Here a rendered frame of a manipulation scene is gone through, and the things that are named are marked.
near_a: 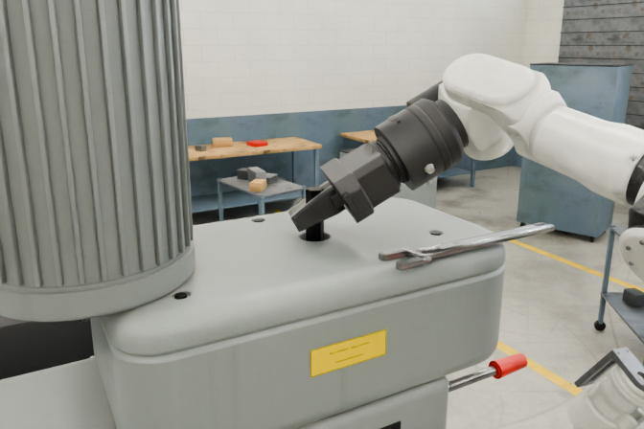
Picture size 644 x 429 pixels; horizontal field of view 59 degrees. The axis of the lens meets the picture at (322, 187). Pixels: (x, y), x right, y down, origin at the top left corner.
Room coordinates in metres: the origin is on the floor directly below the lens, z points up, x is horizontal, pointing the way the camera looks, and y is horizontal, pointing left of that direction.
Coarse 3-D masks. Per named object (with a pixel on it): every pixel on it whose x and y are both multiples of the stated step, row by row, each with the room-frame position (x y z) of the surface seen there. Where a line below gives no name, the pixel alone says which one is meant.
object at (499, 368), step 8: (496, 360) 0.66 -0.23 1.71; (504, 360) 0.66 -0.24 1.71; (512, 360) 0.66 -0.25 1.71; (520, 360) 0.67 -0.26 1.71; (488, 368) 0.65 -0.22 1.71; (496, 368) 0.65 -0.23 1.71; (504, 368) 0.65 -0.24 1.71; (512, 368) 0.66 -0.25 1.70; (520, 368) 0.67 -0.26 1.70; (464, 376) 0.63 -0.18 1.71; (472, 376) 0.63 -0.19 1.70; (480, 376) 0.64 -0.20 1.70; (488, 376) 0.64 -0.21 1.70; (496, 376) 0.65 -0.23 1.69; (448, 384) 0.62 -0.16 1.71; (456, 384) 0.62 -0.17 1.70; (464, 384) 0.62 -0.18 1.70; (448, 392) 0.61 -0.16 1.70
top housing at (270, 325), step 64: (256, 256) 0.58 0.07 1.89; (320, 256) 0.58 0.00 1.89; (448, 256) 0.59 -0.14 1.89; (128, 320) 0.44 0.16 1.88; (192, 320) 0.44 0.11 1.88; (256, 320) 0.47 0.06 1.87; (320, 320) 0.50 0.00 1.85; (384, 320) 0.53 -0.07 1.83; (448, 320) 0.58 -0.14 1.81; (128, 384) 0.43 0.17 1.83; (192, 384) 0.44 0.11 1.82; (256, 384) 0.47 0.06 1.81; (320, 384) 0.50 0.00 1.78; (384, 384) 0.54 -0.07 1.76
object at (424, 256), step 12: (516, 228) 0.65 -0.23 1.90; (528, 228) 0.65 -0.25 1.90; (540, 228) 0.65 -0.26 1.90; (552, 228) 0.66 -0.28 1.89; (456, 240) 0.61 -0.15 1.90; (468, 240) 0.60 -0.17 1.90; (480, 240) 0.61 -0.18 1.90; (492, 240) 0.61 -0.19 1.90; (504, 240) 0.62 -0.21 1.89; (384, 252) 0.57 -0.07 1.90; (396, 252) 0.57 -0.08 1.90; (408, 252) 0.57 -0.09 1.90; (420, 252) 0.57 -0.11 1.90; (432, 252) 0.57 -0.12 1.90; (444, 252) 0.57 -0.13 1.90; (456, 252) 0.58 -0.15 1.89; (396, 264) 0.54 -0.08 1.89; (408, 264) 0.54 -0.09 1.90; (420, 264) 0.55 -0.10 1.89
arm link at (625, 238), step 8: (624, 232) 0.48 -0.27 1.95; (632, 232) 0.47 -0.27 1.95; (640, 232) 0.46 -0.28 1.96; (624, 240) 0.48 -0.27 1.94; (632, 240) 0.47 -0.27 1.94; (640, 240) 0.46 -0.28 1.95; (624, 248) 0.49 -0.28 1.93; (632, 248) 0.48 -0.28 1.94; (640, 248) 0.47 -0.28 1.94; (624, 256) 0.49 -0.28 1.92; (632, 256) 0.48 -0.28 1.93; (640, 256) 0.47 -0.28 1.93; (632, 264) 0.49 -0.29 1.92; (640, 264) 0.48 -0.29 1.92; (640, 272) 0.48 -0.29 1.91
